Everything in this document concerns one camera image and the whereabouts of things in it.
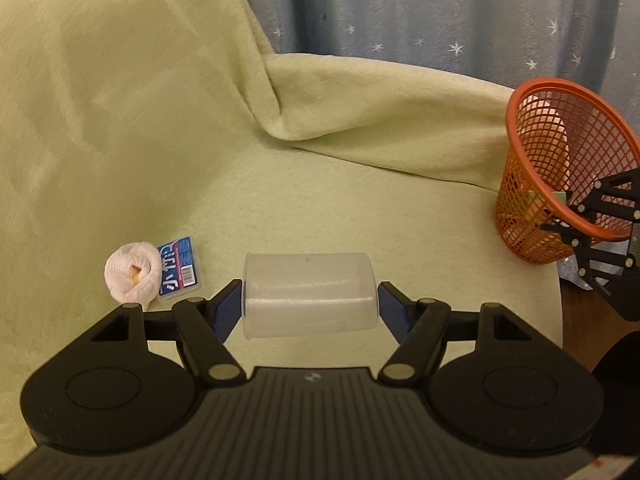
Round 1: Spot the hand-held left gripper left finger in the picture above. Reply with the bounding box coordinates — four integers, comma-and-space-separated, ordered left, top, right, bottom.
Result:
75, 279, 247, 386

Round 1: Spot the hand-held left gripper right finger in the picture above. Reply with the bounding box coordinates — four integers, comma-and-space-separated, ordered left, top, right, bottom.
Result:
377, 281, 551, 386

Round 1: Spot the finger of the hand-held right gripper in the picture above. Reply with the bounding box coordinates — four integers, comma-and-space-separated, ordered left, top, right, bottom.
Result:
571, 167, 640, 223
539, 224, 628, 292

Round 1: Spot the clear plastic cup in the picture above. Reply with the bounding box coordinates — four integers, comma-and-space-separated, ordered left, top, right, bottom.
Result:
241, 251, 377, 339

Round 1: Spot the orange mesh plastic basket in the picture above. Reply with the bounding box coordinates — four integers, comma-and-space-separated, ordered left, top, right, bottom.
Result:
495, 78, 640, 264

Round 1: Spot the clear box with blue label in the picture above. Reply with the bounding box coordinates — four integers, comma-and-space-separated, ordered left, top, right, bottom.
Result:
156, 236, 206, 303

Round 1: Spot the white rolled knit sock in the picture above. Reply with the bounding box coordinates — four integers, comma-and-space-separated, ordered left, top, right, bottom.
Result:
104, 242, 162, 311

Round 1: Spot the blue star-patterned curtain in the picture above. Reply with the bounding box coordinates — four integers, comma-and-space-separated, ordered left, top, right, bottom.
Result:
234, 0, 640, 292

